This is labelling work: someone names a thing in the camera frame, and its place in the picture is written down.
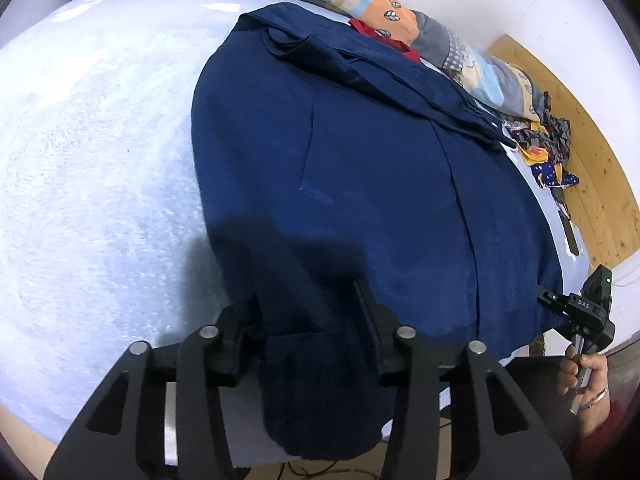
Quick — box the navy work shirt red collar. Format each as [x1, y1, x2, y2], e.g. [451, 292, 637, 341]
[191, 3, 563, 460]

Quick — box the person's right hand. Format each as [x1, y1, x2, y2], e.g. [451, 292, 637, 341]
[558, 344, 611, 438]

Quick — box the black cable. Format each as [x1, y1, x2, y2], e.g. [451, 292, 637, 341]
[240, 454, 392, 480]

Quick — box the wooden headboard panel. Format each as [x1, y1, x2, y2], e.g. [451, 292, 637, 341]
[488, 35, 639, 269]

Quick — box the red sleeve forearm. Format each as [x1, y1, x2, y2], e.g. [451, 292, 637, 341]
[565, 402, 639, 479]

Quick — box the dark strap on bed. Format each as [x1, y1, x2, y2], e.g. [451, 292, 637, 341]
[549, 186, 582, 257]

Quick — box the patchwork long pillow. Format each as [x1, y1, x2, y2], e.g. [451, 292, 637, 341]
[303, 0, 549, 122]

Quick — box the light blue bed sheet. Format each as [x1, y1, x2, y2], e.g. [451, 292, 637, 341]
[0, 0, 640, 466]

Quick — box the colourful patterned cloth pile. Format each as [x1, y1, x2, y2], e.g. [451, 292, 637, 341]
[503, 91, 580, 188]

